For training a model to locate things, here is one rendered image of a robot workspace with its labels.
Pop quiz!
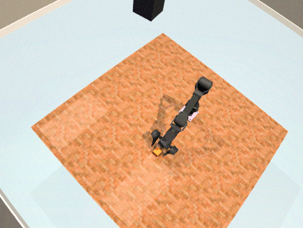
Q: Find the orange block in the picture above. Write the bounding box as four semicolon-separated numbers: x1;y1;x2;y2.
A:
152;147;162;157

